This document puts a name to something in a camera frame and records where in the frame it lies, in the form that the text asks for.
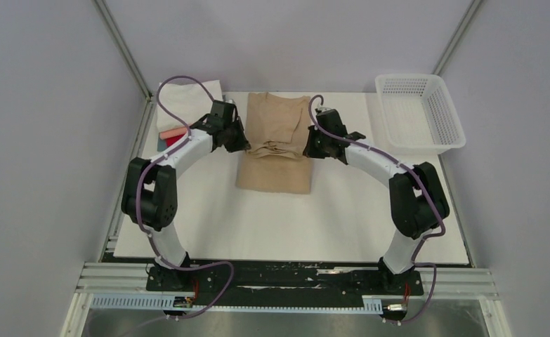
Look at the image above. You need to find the beige t shirt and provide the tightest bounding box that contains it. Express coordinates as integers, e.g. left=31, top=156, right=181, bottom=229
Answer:
left=236, top=92, right=313, bottom=194

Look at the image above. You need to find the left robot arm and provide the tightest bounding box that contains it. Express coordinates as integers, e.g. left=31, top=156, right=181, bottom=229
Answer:
left=121, top=100, right=249, bottom=291

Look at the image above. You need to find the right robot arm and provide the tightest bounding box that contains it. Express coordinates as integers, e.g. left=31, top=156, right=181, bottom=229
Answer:
left=303, top=108, right=450, bottom=293

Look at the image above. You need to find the red folded t shirt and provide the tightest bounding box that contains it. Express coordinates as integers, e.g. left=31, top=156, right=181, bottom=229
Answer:
left=165, top=133, right=187, bottom=148

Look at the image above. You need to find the pink folded t shirt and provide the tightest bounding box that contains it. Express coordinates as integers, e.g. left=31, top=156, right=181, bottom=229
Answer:
left=159, top=127, right=188, bottom=140

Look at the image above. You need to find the blue-grey folded t shirt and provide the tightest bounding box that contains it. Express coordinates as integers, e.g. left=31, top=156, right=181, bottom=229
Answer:
left=157, top=138, right=168, bottom=152

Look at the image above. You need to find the white plastic basket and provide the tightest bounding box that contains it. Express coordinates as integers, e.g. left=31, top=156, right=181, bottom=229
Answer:
left=375, top=74, right=466, bottom=155

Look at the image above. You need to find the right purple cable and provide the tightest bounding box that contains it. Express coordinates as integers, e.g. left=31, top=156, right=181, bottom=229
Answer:
left=307, top=95, right=447, bottom=271

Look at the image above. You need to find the purple cable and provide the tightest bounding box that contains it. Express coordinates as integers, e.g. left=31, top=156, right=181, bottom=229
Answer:
left=135, top=75, right=235, bottom=271
left=307, top=95, right=447, bottom=271

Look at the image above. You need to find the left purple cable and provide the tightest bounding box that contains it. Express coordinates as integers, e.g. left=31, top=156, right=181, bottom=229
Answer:
left=135, top=75, right=235, bottom=271

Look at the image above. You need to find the left aluminium frame post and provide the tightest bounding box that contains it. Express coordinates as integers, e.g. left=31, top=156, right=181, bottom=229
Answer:
left=91, top=0, right=152, bottom=101

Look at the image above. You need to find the aluminium frame post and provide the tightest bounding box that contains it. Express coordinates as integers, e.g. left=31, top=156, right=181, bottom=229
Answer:
left=432, top=0, right=485, bottom=77
left=91, top=0, right=152, bottom=101

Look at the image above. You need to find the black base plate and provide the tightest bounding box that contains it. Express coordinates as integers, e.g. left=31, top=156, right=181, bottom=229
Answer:
left=145, top=260, right=424, bottom=308

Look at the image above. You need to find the slotted grey cable duct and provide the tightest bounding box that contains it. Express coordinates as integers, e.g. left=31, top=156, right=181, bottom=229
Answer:
left=91, top=293, right=383, bottom=315

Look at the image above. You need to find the right aluminium frame post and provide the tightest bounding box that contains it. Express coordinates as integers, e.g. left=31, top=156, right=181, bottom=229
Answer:
left=432, top=0, right=485, bottom=77

